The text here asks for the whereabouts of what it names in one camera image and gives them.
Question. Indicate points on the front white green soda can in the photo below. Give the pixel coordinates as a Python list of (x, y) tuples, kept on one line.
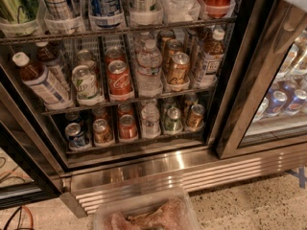
[(87, 87)]

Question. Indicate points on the blue white can top shelf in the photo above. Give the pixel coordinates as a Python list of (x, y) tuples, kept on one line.
[(107, 11)]

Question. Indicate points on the front iced tea bottle left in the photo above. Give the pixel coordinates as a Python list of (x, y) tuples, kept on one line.
[(42, 82)]

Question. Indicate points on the clear water bottle top shelf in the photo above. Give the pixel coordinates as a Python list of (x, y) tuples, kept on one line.
[(180, 10)]

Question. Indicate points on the clear plastic bin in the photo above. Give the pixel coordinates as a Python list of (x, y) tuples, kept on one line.
[(170, 209)]

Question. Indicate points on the front gold soda can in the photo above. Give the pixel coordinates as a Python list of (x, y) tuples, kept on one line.
[(176, 77)]

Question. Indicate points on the water bottle bottom shelf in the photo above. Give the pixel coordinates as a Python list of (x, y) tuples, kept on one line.
[(150, 121)]

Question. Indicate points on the rear gold soda can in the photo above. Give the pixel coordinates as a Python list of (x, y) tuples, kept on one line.
[(172, 46)]

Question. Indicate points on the green can shelf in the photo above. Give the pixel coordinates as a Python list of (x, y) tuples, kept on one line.
[(18, 11), (172, 122)]

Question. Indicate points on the left open fridge door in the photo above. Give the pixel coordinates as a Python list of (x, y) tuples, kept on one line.
[(28, 175)]

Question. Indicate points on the pepsi can behind right door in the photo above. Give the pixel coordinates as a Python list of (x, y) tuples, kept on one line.
[(276, 102)]

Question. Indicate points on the rear red coca-cola can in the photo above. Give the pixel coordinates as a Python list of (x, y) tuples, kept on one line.
[(114, 53)]

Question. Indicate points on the stainless fridge vent grille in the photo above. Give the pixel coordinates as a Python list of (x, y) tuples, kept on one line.
[(193, 170)]

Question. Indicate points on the red can bottom shelf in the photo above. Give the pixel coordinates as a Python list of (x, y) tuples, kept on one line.
[(127, 128)]

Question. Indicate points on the brown can bottom shelf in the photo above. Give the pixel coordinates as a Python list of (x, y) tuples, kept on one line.
[(103, 134)]

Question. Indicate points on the green can bottom shelf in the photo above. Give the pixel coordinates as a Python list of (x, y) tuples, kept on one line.
[(172, 122)]

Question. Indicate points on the gold can bottom shelf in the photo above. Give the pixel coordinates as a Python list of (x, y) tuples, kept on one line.
[(195, 116)]

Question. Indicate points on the blue pepsi can bottom shelf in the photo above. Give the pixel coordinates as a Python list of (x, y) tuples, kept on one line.
[(77, 138)]

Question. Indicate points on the iced tea bottle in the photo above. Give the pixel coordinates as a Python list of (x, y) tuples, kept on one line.
[(42, 82), (51, 57), (211, 57)]

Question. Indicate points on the front water bottle middle shelf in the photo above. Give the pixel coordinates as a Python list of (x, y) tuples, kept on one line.
[(149, 70)]

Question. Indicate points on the front red coca-cola can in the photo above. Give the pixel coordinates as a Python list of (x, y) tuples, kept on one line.
[(119, 81)]

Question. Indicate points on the striped can top shelf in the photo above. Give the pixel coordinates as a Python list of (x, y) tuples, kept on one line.
[(64, 9)]

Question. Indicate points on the iced tea bottle right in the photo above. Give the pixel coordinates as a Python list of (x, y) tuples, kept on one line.
[(211, 57)]

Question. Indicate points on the rear white green can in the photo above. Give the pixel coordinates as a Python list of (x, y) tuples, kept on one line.
[(86, 57)]

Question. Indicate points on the right glass fridge door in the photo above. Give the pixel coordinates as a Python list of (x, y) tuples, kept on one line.
[(278, 63)]

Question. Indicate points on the green can top shelf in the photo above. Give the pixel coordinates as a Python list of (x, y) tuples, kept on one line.
[(18, 11)]

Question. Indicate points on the rear iced tea bottle left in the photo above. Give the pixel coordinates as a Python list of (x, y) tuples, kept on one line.
[(51, 57)]

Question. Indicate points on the gold soda can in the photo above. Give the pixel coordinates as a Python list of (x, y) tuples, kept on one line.
[(172, 46), (176, 77)]

